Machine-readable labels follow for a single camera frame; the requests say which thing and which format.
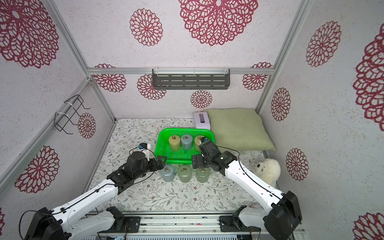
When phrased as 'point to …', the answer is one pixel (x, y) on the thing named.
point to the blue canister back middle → (186, 140)
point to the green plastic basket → (183, 156)
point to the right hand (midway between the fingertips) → (199, 158)
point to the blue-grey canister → (168, 173)
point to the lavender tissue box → (201, 120)
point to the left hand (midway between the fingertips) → (161, 159)
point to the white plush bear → (268, 171)
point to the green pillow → (239, 129)
